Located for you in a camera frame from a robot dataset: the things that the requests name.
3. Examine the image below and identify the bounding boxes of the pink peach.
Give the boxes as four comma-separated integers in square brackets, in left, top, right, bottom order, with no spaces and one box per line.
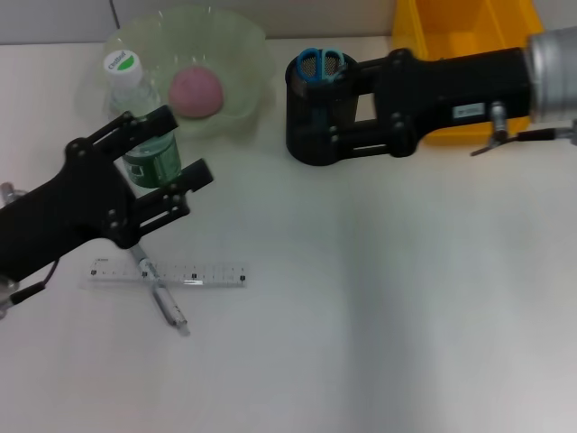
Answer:
[169,65,225,119]

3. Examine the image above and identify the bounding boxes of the grey right gripper cable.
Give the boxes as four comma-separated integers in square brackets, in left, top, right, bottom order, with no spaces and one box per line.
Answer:
[471,102,577,157]

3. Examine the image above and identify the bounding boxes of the clear plastic ruler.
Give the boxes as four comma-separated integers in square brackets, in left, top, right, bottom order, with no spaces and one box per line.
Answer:
[86,256,250,290]

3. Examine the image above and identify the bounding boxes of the green translucent fruit bowl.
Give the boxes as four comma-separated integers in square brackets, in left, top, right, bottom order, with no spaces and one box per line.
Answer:
[74,6,279,141]

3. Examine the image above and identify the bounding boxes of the grey pen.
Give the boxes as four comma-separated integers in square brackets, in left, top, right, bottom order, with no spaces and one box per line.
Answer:
[129,243,192,337]

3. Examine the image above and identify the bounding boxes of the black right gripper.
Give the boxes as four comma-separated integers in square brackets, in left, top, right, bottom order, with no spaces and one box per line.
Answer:
[330,47,534,159]

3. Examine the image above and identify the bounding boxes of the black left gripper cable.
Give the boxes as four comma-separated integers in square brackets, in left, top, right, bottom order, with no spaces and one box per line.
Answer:
[0,256,60,319]

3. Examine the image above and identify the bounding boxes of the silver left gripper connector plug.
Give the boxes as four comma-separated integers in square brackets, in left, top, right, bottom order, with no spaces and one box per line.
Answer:
[0,181,23,207]

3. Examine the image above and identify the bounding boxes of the yellow plastic bin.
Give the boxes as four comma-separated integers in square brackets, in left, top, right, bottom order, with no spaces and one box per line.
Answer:
[390,0,546,146]

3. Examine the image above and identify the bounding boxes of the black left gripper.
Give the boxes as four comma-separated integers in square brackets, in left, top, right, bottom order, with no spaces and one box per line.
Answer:
[0,106,215,283]

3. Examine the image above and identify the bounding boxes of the blue scissors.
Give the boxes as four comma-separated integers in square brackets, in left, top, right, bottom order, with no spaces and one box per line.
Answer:
[295,47,348,136]

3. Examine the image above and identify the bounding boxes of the clear water bottle green label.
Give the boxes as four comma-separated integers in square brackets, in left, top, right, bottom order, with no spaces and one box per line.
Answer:
[102,50,182,190]

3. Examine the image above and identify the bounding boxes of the black mesh pen holder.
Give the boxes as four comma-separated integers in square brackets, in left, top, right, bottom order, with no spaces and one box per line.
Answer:
[285,51,362,167]

